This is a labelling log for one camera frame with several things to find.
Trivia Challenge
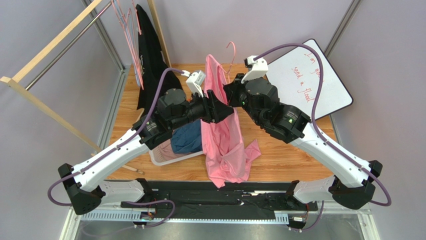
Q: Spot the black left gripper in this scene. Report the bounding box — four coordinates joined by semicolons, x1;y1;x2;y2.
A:
169;89;236;132

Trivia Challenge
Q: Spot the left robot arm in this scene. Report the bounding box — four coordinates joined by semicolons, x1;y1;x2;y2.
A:
58;88;234;215

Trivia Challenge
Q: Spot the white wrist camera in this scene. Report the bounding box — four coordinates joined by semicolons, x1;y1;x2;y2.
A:
241;55;269;84
180;70;206;98

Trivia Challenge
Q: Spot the white board with red writing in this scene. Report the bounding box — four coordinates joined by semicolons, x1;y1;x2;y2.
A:
266;39;354;120

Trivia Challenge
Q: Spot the white slotted cable duct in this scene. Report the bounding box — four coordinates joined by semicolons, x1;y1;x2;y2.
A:
79;209;290;225

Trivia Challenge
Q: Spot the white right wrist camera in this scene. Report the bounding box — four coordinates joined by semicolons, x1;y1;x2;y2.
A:
241;55;269;84

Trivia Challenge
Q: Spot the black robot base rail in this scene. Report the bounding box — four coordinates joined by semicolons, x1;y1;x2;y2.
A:
136;178;319;220

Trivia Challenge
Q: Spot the white plastic laundry basket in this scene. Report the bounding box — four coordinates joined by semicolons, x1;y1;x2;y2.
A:
148;147;203;166

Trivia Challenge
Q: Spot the wooden clothes rack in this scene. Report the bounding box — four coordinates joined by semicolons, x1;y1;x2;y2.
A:
0;0;193;175

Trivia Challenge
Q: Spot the teal blue t-shirt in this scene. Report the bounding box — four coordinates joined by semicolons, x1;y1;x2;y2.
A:
170;120;203;154

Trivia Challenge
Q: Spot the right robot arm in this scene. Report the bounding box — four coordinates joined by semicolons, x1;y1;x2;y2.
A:
223;73;383;210

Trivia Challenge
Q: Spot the pink t-shirt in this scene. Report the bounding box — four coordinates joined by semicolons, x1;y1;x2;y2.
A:
201;54;262;189

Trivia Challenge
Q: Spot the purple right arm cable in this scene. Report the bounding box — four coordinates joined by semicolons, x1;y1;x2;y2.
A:
254;42;393;232

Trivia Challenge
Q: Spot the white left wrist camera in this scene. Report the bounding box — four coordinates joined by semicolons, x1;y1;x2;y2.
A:
180;70;206;98

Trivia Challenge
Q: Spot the black hanging t-shirt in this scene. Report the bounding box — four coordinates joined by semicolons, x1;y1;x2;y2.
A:
135;4;169;115

